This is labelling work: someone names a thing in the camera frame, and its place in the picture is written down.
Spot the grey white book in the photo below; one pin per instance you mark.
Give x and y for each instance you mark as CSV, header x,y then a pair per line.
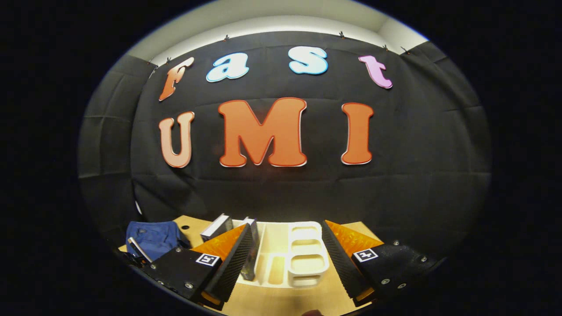
x,y
216,228

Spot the blue-edged book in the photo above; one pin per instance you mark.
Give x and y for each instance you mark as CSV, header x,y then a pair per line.
x,y
252,259

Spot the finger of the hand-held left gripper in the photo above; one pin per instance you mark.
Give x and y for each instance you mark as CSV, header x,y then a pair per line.
x,y
139,251

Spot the white bookshelf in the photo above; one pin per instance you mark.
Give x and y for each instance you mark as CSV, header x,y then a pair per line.
x,y
307,263

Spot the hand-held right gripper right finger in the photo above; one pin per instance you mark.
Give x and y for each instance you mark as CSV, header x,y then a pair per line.
x,y
340,263

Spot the blue schoolbag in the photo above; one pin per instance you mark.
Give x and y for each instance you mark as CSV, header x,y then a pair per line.
x,y
158,239

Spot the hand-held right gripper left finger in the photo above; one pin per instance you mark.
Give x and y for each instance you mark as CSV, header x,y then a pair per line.
x,y
235,267

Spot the black backdrop cloth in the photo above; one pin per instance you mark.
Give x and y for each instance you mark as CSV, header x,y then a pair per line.
x,y
285,193

